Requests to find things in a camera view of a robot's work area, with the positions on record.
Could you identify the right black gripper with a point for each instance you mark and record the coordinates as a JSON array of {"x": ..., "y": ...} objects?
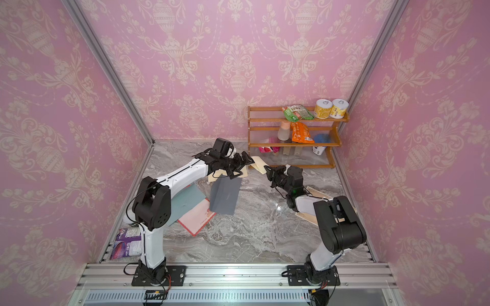
[{"x": 274, "y": 173}]

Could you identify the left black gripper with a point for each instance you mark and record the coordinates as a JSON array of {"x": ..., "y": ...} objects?
[{"x": 240, "y": 163}]

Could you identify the grey envelope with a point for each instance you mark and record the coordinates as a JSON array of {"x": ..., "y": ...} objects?
[{"x": 224, "y": 195}]

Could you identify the cream letter paper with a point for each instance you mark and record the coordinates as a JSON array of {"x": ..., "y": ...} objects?
[{"x": 259, "y": 164}]

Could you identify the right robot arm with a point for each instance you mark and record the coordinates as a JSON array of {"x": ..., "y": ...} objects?
[{"x": 339, "y": 225}]

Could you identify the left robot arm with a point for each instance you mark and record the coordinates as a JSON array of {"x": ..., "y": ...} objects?
[{"x": 152, "y": 205}]

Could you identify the cream yellow envelope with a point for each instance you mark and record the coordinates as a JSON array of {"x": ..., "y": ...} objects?
[{"x": 222, "y": 173}]

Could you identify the tan bordered certificate paper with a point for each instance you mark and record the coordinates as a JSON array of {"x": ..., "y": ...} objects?
[{"x": 327, "y": 210}]

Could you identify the teal green envelope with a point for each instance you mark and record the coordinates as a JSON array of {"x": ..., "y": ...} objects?
[{"x": 184, "y": 201}]

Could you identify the magenta pink item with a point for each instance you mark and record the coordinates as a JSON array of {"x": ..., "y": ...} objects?
[{"x": 270, "y": 149}]

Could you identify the wooden three-tier shelf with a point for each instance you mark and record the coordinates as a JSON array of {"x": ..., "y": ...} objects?
[{"x": 263, "y": 123}]

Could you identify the pink beige bottle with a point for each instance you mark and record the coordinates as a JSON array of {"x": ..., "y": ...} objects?
[{"x": 284, "y": 131}]

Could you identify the orange snack bag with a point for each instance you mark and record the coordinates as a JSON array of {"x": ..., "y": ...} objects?
[{"x": 301, "y": 133}]

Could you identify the white cup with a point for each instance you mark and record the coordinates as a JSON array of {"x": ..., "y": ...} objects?
[{"x": 318, "y": 150}]

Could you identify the blue cloth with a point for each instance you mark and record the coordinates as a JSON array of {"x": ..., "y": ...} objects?
[{"x": 323, "y": 138}]

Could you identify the green snack packet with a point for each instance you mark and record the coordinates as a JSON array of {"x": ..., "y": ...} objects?
[{"x": 296, "y": 113}]

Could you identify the red bordered pink card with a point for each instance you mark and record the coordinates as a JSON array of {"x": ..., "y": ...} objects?
[{"x": 197, "y": 218}]

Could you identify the yellow can left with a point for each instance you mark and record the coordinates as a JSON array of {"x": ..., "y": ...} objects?
[{"x": 323, "y": 108}]

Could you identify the yellow can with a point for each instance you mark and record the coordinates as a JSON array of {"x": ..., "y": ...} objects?
[
  {"x": 323, "y": 108},
  {"x": 339, "y": 108}
]

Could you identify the yellow can right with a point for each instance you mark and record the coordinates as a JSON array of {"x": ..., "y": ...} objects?
[{"x": 339, "y": 108}]

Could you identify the purple snack bag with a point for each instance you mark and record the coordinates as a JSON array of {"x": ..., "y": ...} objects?
[{"x": 128, "y": 243}]

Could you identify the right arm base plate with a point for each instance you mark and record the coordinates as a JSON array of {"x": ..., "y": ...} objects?
[{"x": 306, "y": 275}]

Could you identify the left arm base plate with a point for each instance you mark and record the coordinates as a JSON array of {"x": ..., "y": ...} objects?
[{"x": 173, "y": 276}]

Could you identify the aluminium front rail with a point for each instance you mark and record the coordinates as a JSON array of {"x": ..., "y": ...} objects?
[{"x": 237, "y": 284}]

